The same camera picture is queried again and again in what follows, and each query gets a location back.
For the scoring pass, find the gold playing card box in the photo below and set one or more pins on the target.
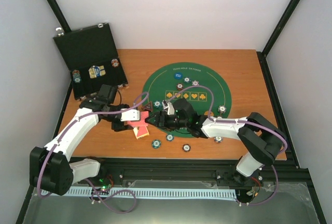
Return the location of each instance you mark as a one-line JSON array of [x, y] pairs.
[[140, 132]]

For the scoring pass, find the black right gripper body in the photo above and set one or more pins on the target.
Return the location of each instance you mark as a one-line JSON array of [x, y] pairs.
[[174, 124]]

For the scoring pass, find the blue chips in case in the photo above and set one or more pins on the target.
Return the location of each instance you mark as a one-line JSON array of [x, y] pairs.
[[96, 71]]

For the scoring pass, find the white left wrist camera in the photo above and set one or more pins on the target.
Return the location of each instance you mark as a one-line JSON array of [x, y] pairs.
[[130, 115]]

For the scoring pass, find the grey poker chip stack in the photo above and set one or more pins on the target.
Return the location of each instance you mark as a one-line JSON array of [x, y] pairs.
[[218, 139]]

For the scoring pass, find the teal poker chip stack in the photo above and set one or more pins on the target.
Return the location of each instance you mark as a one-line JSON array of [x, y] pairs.
[[156, 144]]

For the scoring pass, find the blue small blind button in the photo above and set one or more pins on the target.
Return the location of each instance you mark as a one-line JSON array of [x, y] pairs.
[[178, 75]]

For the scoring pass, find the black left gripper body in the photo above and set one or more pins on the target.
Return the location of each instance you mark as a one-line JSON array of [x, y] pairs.
[[118, 127]]

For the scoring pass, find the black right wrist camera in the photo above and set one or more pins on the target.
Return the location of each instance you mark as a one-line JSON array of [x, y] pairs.
[[181, 107]]

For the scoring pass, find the mixed chip stack in case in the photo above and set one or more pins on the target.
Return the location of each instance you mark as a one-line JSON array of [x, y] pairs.
[[76, 76]]

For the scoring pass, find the orange big blind button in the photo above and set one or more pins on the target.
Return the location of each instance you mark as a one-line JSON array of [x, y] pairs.
[[207, 113]]

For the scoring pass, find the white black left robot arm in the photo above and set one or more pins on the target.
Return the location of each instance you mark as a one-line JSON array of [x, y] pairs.
[[51, 170]]

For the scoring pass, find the black poker case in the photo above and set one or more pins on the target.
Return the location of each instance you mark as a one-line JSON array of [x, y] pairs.
[[84, 48]]

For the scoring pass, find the orange chip in case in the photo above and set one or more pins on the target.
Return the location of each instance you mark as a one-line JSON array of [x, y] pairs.
[[115, 62]]

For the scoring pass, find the red triangular dealer button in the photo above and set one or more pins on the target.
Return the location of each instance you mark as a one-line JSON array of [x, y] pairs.
[[148, 107]]

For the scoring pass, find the black aluminium frame rail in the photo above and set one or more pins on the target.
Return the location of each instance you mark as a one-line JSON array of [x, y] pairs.
[[287, 196]]

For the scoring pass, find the red playing card deck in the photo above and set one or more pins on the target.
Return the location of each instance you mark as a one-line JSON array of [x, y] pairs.
[[141, 122]]

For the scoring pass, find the brown poker chip stack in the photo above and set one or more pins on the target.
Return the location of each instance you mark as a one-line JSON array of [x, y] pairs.
[[186, 148]]

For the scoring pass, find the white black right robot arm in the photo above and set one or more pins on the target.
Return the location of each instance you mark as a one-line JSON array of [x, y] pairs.
[[261, 138]]

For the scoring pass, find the light blue cable duct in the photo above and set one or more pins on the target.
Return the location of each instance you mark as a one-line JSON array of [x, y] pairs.
[[156, 193]]

